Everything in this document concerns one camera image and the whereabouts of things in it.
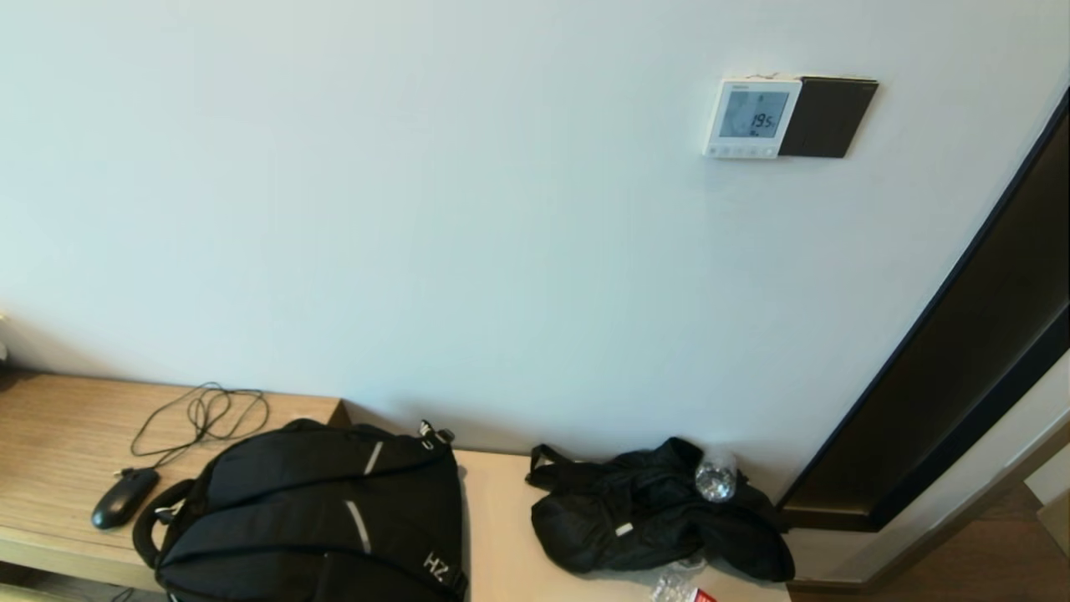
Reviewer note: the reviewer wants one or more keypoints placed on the black crumpled cloth bag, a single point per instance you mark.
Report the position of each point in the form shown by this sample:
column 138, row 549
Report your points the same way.
column 619, row 510

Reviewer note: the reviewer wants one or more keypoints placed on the black backpack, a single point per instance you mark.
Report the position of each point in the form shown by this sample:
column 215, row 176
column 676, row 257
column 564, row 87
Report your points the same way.
column 318, row 518

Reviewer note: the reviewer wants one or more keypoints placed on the white wall thermostat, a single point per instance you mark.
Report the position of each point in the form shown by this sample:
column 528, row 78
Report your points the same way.
column 752, row 113

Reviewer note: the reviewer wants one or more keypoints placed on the crumpled plastic wrapper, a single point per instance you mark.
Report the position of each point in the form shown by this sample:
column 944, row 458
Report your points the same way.
column 673, row 589

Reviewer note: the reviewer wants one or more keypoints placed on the black computer mouse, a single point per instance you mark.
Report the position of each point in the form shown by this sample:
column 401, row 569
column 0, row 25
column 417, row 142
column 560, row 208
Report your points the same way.
column 124, row 498

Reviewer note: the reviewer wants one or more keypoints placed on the black wall switch panel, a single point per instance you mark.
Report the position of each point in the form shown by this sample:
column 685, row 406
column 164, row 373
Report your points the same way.
column 829, row 117

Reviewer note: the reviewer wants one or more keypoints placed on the dark brown door frame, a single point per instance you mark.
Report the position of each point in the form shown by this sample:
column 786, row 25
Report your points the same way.
column 961, row 376

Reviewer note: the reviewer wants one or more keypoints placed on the clear empty plastic bottle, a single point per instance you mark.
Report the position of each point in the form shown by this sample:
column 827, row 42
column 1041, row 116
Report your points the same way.
column 715, row 482

